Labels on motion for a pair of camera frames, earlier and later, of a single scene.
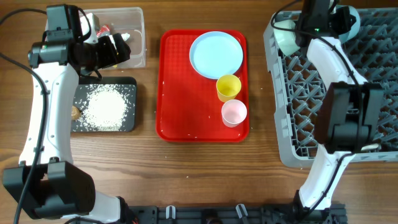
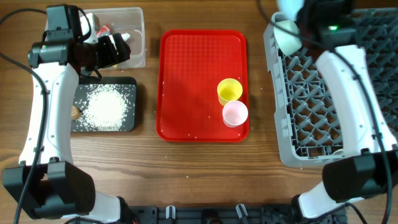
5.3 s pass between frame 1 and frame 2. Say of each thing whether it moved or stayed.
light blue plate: moved
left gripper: stayed
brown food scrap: stayed
